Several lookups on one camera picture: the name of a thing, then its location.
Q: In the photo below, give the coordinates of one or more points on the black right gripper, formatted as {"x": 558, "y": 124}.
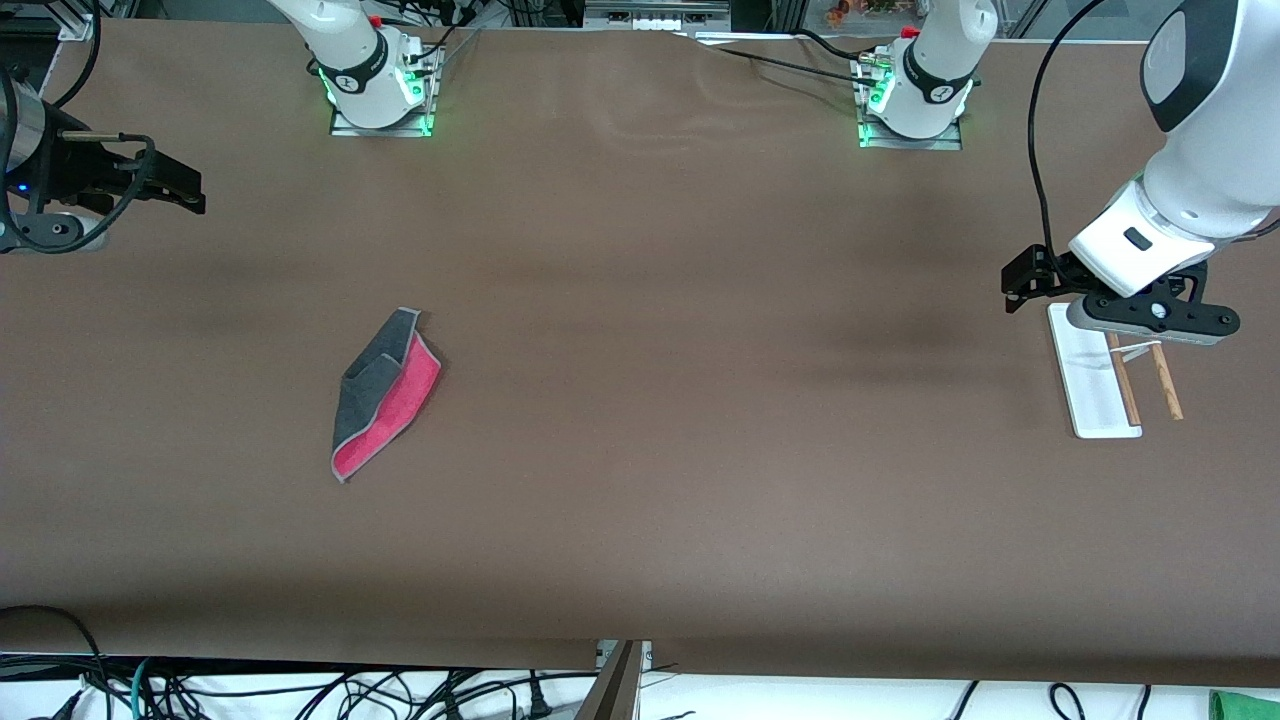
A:
{"x": 82, "y": 166}

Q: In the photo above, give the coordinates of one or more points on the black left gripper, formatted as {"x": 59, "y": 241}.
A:
{"x": 1056, "y": 268}

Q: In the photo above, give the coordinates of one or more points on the grey and pink towel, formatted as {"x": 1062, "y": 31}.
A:
{"x": 385, "y": 400}

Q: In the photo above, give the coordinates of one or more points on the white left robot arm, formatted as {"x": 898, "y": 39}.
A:
{"x": 1210, "y": 170}

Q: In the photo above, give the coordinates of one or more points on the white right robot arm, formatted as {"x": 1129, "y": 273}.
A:
{"x": 350, "y": 50}

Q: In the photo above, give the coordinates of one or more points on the white rack with wooden bars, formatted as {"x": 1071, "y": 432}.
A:
{"x": 1095, "y": 400}

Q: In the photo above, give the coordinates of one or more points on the orange clutter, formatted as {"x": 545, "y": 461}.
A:
{"x": 840, "y": 12}

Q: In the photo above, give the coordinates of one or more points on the green object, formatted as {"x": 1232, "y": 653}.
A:
{"x": 1245, "y": 708}

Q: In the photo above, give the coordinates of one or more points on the brown table support beam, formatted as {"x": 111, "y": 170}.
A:
{"x": 615, "y": 695}

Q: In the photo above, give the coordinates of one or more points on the aluminium frame profile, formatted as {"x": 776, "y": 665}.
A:
{"x": 75, "y": 25}

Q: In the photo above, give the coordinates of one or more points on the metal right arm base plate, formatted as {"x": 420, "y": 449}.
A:
{"x": 380, "y": 130}

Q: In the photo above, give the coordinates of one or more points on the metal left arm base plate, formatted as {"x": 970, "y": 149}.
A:
{"x": 940, "y": 143}

